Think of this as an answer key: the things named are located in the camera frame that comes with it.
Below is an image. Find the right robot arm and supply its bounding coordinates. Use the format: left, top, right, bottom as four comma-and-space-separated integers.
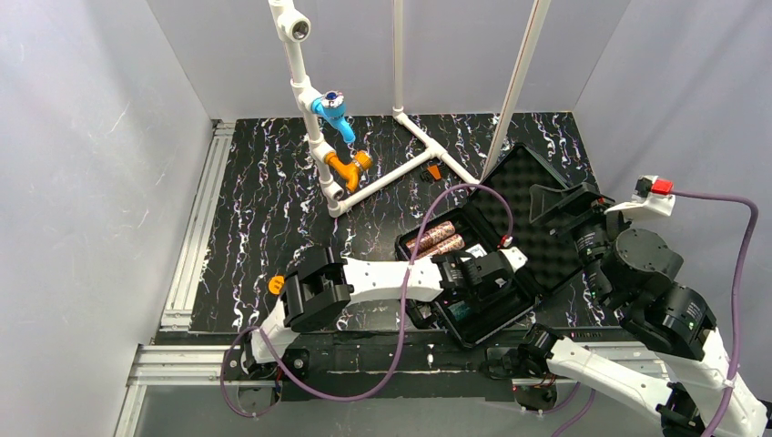
517, 176, 771, 436

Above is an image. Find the purple cable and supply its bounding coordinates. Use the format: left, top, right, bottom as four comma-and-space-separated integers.
218, 183, 515, 420
548, 189, 760, 437

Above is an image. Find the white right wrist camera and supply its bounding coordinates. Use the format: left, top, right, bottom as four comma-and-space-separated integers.
604, 175, 676, 221

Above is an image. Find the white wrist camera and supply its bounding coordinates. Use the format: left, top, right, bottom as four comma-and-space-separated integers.
498, 236, 528, 272
604, 175, 676, 221

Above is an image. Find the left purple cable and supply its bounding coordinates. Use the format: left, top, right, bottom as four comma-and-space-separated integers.
218, 183, 515, 420

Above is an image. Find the green poker chip stack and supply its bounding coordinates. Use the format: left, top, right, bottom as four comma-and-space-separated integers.
447, 301, 474, 322

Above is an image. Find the white angled pole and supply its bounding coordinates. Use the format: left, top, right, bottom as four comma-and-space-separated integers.
481, 0, 552, 179

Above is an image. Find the aluminium rail frame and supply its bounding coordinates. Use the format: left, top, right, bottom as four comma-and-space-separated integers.
114, 120, 236, 436

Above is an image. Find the black plastic poker case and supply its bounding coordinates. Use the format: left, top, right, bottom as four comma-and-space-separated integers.
395, 143, 581, 348

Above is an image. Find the white pvc pipe frame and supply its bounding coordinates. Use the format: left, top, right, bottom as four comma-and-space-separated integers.
268, 0, 483, 219

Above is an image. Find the orange chip row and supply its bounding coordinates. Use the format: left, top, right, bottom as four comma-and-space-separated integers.
417, 234, 465, 259
405, 220, 456, 253

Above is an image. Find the upper orange chip row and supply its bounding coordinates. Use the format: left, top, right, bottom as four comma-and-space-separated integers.
405, 220, 456, 253

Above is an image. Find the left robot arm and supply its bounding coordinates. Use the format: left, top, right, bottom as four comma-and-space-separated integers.
245, 248, 527, 365

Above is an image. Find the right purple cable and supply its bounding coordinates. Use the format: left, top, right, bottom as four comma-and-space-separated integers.
548, 189, 760, 437

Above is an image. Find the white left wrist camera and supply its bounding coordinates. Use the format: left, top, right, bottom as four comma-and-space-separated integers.
498, 236, 528, 272

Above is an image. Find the orange black small clip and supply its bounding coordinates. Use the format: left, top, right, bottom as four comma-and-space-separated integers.
420, 164, 446, 183

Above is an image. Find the blue playing card deck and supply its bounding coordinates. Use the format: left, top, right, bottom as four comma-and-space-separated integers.
465, 244, 488, 258

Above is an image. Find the lower orange chip row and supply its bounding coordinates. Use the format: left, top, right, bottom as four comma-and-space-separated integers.
417, 234, 465, 259

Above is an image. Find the orange faucet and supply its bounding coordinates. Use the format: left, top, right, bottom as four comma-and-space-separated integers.
324, 150, 373, 193

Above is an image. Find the yellow dealer button lower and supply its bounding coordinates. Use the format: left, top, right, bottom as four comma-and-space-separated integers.
268, 275, 285, 296

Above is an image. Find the blue faucet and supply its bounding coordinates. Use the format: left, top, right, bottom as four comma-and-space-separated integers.
310, 90, 356, 145

